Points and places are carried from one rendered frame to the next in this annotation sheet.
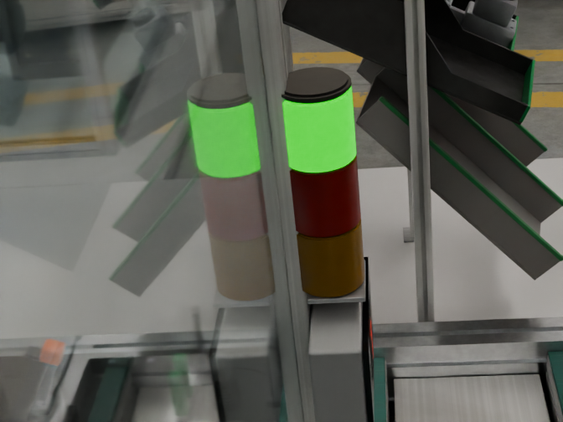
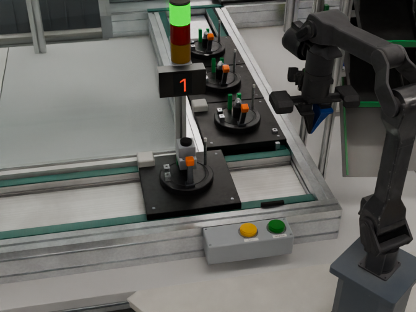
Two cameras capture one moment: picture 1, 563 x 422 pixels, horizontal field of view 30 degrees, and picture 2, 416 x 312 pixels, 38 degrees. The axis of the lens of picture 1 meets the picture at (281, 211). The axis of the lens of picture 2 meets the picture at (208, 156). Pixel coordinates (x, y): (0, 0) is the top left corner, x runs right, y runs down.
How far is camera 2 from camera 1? 139 cm
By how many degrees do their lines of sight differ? 59
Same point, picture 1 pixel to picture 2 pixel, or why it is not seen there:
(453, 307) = (368, 189)
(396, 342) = (296, 153)
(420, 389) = (286, 171)
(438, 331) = (307, 162)
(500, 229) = (343, 147)
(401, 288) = not seen: hidden behind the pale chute
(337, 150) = (172, 19)
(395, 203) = not seen: outside the picture
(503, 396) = (291, 192)
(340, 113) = (173, 10)
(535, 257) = (344, 167)
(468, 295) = not seen: hidden behind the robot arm
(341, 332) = (166, 69)
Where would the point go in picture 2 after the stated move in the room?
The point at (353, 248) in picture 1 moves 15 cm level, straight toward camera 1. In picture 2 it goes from (174, 50) to (114, 56)
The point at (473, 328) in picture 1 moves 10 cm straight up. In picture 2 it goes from (313, 170) to (317, 140)
